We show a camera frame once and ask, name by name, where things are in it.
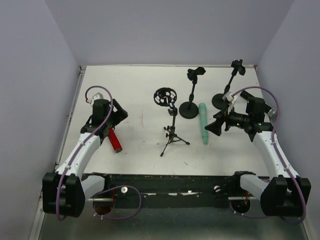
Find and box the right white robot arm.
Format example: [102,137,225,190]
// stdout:
[205,96,311,218]

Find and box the black round-base clip stand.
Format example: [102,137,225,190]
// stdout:
[178,66,206,119]

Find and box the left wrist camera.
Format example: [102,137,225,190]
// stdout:
[86,92,104,106]

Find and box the black tripod shock-mount stand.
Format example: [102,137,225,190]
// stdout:
[153,87,190,158]

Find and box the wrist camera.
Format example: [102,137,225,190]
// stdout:
[222,91,238,114]
[86,92,104,106]

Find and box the black round-base far stand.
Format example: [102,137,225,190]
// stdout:
[211,59,246,110]

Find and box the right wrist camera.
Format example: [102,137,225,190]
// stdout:
[222,91,238,114]

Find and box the aluminium extrusion frame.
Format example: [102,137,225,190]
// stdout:
[28,65,87,240]

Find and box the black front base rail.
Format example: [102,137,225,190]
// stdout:
[93,171,246,209]

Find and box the teal toy microphone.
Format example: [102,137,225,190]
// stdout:
[198,102,209,145]

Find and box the black glitter microphone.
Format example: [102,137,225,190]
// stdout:
[240,90,277,117]

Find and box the red microphone silver head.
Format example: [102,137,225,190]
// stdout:
[108,128,123,153]

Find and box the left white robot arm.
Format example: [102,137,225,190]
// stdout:
[42,99,128,220]

